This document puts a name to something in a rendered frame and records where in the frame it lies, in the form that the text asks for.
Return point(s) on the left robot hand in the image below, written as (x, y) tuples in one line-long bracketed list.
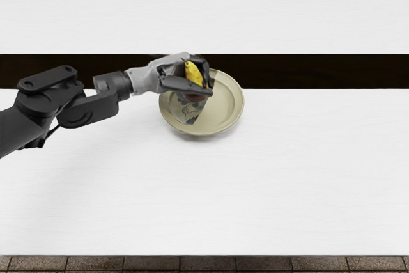
[(145, 77)]

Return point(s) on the yellow pear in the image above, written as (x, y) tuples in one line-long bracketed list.
[(194, 74)]

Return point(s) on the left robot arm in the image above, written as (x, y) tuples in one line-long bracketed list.
[(64, 106)]

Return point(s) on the beige patterned plate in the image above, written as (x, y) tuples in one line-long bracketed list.
[(220, 106)]

